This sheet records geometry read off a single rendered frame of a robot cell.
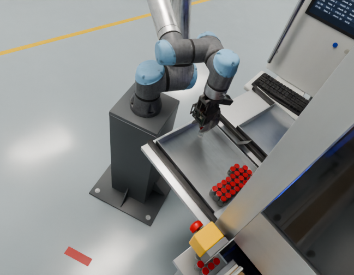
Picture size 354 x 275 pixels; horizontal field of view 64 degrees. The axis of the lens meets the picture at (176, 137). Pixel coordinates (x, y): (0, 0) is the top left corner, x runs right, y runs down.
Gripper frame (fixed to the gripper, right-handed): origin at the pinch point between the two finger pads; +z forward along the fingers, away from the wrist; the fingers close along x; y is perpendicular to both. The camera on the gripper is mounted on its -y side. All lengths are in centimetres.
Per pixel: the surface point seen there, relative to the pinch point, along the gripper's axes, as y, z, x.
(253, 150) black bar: -13.5, 4.5, 17.6
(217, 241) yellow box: 29.6, -8.7, 36.0
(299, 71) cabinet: -75, 5, -4
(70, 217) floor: 52, 95, -33
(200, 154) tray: 5.9, 6.3, 6.7
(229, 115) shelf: -19.3, 6.6, -1.9
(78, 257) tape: 59, 94, -9
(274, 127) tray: -32.7, 6.3, 14.1
